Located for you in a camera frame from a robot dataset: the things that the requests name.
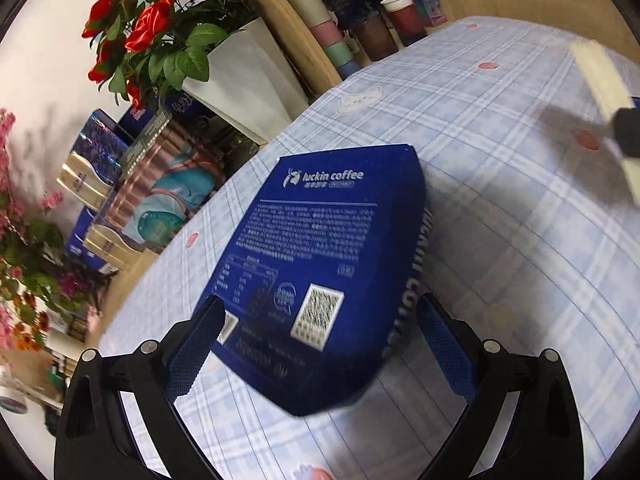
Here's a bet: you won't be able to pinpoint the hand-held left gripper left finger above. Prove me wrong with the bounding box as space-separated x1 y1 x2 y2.
54 295 227 480

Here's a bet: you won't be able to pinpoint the purple artificial flowers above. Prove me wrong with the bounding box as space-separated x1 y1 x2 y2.
57 270 96 306

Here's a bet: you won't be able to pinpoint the white toothbrush package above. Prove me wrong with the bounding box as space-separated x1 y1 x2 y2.
569 40 640 188

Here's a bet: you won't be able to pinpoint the white flower pot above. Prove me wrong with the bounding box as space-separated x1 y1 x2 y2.
181 17 310 145

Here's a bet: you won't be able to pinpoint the dark blue small box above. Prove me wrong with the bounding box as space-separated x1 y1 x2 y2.
117 105 156 138

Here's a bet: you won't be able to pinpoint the blue coffee box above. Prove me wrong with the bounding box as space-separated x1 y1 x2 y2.
190 143 427 418

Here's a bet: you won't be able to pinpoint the orange artificial flowers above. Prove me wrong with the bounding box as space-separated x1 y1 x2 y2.
10 310 51 353

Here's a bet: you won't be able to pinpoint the brown glass cup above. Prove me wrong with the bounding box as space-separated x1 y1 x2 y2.
352 12 400 62

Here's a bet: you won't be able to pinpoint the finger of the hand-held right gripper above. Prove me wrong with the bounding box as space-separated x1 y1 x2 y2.
612 105 640 161

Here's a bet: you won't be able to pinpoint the pink blossom artificial plant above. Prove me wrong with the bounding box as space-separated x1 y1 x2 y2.
0 107 66 351

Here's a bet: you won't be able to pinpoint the blue white carton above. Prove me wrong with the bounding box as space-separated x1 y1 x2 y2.
64 207 108 271

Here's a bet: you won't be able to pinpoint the silver blue gift box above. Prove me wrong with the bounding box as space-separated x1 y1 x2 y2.
56 109 136 211
82 220 156 273

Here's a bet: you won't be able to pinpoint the dark green box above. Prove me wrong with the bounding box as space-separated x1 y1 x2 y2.
120 110 173 173

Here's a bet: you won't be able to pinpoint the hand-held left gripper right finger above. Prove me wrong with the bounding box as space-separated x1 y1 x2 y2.
416 292 583 480

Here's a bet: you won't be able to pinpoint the red rose bouquet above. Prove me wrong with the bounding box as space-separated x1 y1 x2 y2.
81 0 261 111

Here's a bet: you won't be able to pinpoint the pink striped gift box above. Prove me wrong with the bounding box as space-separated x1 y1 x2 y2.
102 125 228 256

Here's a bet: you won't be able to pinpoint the small blue purple box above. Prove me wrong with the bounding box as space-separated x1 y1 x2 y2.
402 0 448 28

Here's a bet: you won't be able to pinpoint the red paper cup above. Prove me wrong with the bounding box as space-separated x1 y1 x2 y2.
380 0 428 47

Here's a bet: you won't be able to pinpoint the blue plaid tablecloth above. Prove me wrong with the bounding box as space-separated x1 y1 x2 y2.
97 15 640 480

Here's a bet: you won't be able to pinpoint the stack of pastel cups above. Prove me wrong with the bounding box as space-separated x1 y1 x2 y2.
274 0 362 81

